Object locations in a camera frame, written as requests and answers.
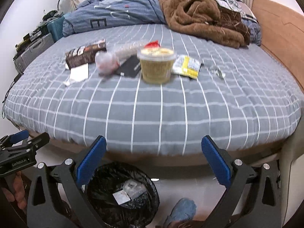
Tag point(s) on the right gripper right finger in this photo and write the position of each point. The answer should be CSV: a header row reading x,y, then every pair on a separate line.
x,y
252,194

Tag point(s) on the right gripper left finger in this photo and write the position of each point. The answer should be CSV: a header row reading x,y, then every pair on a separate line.
x,y
56,198

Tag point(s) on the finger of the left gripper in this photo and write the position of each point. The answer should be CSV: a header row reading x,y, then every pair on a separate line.
x,y
14,138

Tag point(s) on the white paper napkin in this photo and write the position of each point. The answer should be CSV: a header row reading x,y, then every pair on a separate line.
x,y
77,74

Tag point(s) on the brown cookie box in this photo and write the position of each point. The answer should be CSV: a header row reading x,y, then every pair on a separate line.
x,y
84,54

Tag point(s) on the clear plastic bag red print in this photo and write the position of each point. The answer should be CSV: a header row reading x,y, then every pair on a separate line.
x,y
106,63

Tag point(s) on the yogurt cup yellow lid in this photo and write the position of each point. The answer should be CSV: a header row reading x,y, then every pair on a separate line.
x,y
156,64

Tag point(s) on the yellow white snack packet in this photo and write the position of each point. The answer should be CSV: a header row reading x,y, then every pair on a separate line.
x,y
186,66

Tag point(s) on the black trash bin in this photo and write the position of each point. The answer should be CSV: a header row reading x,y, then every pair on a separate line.
x,y
110,178

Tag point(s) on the person's left hand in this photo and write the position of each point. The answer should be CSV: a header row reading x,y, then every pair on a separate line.
x,y
15,190

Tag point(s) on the grey suitcase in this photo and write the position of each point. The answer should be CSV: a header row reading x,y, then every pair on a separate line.
x,y
23,59

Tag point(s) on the blue slipper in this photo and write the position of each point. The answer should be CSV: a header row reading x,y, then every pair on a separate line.
x,y
184,210

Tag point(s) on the teal suitcase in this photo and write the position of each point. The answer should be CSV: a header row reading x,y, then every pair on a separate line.
x,y
55,27

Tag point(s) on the bubble wrap roll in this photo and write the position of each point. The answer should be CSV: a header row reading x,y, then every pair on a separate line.
x,y
125,50

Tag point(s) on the small clear wrapper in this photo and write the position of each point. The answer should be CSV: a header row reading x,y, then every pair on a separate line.
x,y
212,68

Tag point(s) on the grey checked bed sheet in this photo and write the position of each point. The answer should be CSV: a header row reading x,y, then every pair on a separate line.
x,y
258,102

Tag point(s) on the blue striped duvet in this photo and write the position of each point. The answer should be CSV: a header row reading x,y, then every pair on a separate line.
x,y
100,14

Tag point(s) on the wooden headboard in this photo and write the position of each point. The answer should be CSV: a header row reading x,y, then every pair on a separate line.
x,y
282,35

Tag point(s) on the patterned pillow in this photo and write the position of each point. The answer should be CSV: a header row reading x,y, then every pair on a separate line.
x,y
247,16

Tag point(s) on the brown fleece blanket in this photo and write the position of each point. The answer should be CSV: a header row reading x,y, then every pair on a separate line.
x,y
206,19

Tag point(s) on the wooden bed frame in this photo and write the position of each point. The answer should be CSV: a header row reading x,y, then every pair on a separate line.
x,y
57,151

